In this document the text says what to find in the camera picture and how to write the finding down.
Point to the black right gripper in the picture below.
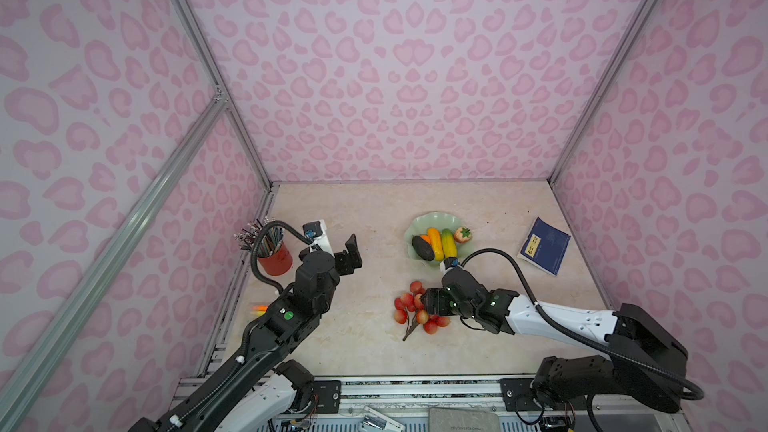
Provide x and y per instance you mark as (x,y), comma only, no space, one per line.
(438,295)

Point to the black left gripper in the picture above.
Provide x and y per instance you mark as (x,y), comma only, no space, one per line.
(346,268)

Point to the red fake lychee bunch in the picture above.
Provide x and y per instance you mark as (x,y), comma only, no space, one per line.
(409,311)

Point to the red fake strawberry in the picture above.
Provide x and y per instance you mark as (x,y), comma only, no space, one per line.
(463,235)

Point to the dark fake avocado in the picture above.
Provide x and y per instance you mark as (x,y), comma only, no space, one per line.
(423,248)

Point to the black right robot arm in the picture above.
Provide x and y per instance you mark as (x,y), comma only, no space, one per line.
(632,354)

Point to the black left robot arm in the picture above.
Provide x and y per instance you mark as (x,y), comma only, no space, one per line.
(259,381)

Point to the green scalloped fruit bowl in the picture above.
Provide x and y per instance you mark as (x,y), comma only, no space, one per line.
(440,221)

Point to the red pencil cup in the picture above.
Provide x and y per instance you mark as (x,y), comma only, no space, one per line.
(275,262)

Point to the blue notebook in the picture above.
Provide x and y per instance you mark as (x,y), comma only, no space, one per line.
(545,247)

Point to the coloured marker set box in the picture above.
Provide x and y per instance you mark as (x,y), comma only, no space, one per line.
(259,310)

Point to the grey pad at front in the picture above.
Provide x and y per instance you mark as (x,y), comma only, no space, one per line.
(461,420)

